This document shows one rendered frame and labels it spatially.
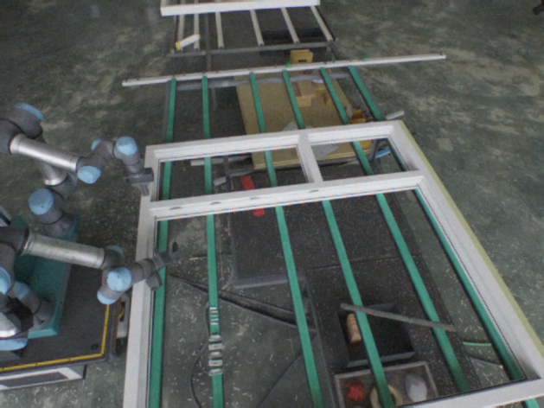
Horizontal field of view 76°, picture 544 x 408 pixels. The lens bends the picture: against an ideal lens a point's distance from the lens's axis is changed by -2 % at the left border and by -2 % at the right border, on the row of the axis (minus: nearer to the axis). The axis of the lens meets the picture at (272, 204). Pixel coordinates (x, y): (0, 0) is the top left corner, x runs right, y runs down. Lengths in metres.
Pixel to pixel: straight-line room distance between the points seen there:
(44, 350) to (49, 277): 0.47
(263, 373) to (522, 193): 2.61
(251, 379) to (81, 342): 0.95
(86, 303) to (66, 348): 0.26
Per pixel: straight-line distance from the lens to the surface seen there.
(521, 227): 3.39
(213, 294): 1.54
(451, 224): 1.83
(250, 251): 1.95
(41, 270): 2.07
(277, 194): 1.74
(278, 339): 2.37
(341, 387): 1.70
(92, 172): 1.59
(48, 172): 2.02
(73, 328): 2.31
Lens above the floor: 2.23
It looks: 50 degrees down
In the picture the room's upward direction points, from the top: straight up
